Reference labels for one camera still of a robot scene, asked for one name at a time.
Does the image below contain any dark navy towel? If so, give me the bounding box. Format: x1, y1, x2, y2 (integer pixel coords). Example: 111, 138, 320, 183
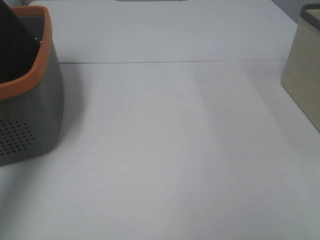
0, 0, 41, 83

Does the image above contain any grey basket with orange rim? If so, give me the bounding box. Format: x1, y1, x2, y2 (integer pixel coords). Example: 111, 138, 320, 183
0, 5, 65, 165

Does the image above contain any beige fabric storage box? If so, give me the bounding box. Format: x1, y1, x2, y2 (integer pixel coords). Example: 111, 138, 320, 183
281, 3, 320, 130

